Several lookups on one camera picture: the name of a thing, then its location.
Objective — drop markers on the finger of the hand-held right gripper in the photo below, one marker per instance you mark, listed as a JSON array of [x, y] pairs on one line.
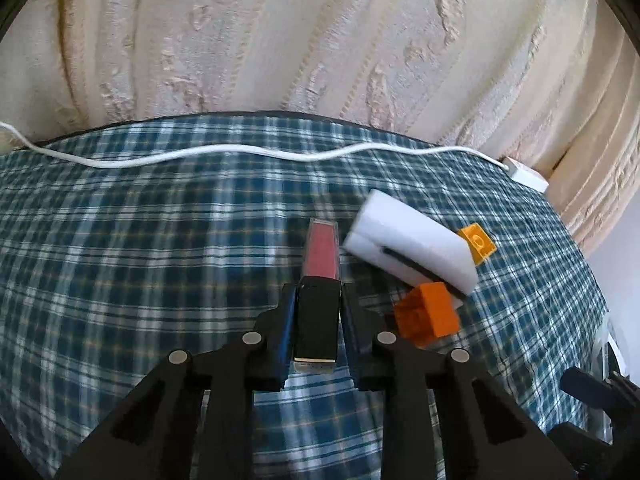
[[575, 447], [590, 387]]

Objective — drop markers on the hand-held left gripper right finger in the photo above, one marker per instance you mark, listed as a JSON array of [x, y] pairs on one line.
[[352, 340]]

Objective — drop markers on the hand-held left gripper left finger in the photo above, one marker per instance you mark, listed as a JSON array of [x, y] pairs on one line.
[[289, 330]]

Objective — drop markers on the pink lip gloss tube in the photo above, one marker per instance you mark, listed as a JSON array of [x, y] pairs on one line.
[[320, 260]]

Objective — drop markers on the orange toy block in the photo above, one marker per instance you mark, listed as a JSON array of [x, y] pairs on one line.
[[427, 315]]

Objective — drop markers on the white sponge block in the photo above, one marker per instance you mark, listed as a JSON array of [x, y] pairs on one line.
[[415, 240]]

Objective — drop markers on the yellow toy block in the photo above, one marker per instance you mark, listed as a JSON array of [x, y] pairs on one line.
[[477, 244]]

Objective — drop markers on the white power strip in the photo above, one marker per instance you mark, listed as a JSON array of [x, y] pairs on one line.
[[525, 174]]

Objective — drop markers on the cream curtain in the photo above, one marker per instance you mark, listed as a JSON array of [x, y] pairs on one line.
[[320, 35]]

